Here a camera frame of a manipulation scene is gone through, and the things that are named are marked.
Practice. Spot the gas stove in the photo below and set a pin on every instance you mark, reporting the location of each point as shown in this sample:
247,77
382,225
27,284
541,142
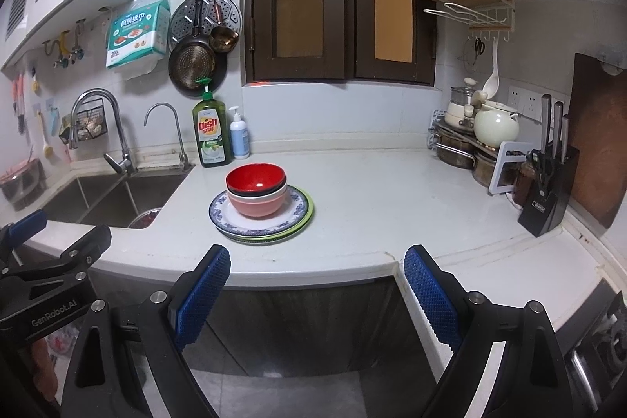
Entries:
600,359

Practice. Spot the tall chrome kitchen faucet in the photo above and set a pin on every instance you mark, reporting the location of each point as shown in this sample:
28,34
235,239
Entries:
122,148

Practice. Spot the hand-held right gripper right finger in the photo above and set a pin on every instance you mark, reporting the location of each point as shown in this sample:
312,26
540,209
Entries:
433,300

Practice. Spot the thin chrome gooseneck faucet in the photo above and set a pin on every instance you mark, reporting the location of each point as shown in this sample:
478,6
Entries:
179,139

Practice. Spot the pink hanging brush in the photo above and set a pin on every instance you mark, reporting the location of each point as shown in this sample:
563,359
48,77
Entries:
18,104

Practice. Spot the cream ceramic pot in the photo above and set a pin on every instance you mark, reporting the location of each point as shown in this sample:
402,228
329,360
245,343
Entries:
494,129

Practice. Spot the white bowl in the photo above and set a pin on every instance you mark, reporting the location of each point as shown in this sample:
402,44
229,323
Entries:
281,192

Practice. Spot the dark brown cutting board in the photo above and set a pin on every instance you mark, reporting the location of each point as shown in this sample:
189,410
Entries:
600,139

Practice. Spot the wall water valve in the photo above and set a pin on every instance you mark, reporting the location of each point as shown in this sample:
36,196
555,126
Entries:
56,53
77,41

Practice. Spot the hanging black scissors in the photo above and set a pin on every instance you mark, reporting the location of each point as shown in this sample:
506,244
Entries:
479,47

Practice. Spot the small stainless steel pot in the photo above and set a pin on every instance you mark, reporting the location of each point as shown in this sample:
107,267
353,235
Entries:
485,170

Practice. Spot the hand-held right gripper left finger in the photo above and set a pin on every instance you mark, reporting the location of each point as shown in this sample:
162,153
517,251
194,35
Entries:
201,300

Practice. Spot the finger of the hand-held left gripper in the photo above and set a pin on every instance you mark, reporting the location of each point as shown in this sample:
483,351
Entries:
27,223
83,246

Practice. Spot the red and black bowl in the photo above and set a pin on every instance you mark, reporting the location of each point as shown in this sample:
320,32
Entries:
254,178

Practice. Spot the blue patterned white plate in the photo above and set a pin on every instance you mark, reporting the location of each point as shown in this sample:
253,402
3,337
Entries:
296,205
245,238

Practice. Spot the black frying pan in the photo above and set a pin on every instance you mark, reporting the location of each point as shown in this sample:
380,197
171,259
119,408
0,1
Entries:
193,65

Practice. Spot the green plate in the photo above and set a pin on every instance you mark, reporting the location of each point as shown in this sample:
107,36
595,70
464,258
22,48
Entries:
309,210

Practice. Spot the yellow dish brush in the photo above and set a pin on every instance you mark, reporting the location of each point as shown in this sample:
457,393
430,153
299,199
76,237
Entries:
46,148

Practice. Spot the black kitchen shears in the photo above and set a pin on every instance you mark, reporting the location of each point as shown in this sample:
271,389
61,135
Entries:
539,163

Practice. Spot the kitchen paper towel pack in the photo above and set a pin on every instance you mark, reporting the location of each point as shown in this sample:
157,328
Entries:
137,31

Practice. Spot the brown glass jar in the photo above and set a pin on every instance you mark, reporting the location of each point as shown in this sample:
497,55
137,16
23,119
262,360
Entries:
524,180

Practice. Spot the large stainless steel pot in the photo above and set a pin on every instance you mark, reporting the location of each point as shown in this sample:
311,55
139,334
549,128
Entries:
453,151

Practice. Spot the green dish soap bottle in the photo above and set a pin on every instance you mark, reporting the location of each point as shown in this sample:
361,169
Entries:
211,139

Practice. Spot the person's left hand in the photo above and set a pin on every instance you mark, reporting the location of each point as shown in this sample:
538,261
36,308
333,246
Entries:
43,371

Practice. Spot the white pump bottle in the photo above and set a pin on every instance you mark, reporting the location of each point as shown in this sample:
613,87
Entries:
240,139

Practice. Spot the steel bowl with pink rim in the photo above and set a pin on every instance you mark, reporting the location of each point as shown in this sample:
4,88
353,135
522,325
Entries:
19,185

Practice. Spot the steel colander with red fruit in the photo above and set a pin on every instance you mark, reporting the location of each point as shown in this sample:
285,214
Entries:
146,219

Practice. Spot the white rice spoon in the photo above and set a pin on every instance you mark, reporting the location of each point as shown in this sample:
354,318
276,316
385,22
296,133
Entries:
490,82

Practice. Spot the round metal steamer rack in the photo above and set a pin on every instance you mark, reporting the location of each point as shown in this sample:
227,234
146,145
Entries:
230,14

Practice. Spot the stainless steel double sink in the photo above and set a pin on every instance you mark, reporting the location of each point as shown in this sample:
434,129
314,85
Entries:
112,197

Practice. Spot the white pot with glass lid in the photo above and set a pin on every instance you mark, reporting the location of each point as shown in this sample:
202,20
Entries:
458,109

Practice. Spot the black knife block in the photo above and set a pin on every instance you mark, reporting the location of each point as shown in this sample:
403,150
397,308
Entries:
546,207

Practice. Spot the metal pot rack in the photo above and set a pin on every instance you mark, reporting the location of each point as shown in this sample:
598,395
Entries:
504,173

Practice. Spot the white wall socket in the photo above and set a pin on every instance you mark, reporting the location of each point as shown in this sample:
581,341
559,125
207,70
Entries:
524,99

